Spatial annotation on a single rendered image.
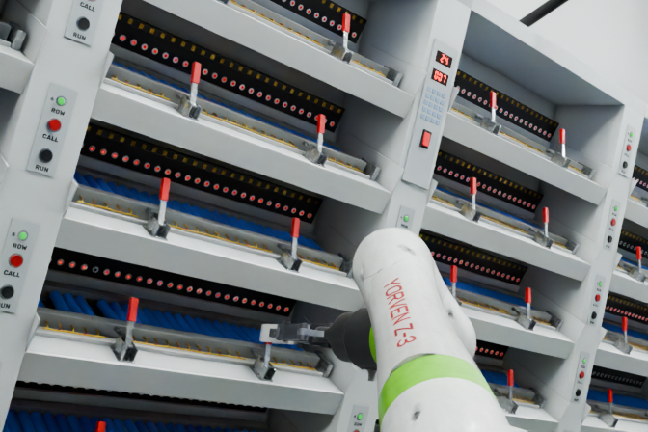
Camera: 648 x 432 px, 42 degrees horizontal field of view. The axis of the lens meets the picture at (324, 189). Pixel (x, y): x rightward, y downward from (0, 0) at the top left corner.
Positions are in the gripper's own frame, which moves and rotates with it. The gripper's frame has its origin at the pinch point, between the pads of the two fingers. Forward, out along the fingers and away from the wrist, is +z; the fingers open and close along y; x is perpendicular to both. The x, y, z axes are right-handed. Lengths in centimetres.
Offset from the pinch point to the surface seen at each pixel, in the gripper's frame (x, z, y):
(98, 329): -3.5, 7.0, -29.4
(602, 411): -4, 5, 113
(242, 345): -2.5, 6.5, -2.5
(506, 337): 8, -1, 62
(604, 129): 63, -7, 88
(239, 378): -8.1, 1.6, -5.7
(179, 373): -8.5, 1.2, -17.6
